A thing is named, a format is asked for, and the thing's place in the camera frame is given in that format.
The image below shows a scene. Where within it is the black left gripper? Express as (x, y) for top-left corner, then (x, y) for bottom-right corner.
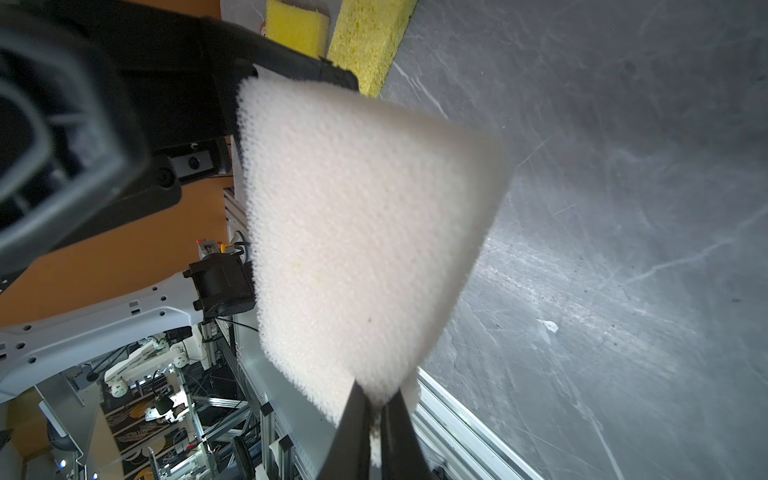
(1, 1), (232, 276)

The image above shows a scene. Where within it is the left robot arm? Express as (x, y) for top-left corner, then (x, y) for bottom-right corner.
(1, 1), (358, 400)

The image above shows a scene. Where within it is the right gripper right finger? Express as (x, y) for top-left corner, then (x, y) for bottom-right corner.
(380, 391), (433, 480)

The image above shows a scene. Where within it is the beige foam sponge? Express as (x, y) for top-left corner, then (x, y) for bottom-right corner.
(235, 64), (516, 469)

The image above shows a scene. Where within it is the aluminium front rail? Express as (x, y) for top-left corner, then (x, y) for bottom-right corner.
(224, 211), (540, 479)

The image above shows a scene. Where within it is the small yellow foam sponge left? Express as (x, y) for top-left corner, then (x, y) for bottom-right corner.
(264, 0), (330, 58)

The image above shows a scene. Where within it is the yellow cellulose sponge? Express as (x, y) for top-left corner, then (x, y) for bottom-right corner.
(328, 0), (418, 98)

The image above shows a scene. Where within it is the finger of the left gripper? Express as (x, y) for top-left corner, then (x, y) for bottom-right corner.
(203, 19), (359, 92)

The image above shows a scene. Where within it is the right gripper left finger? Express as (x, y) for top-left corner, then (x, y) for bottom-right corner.
(316, 382), (372, 480)

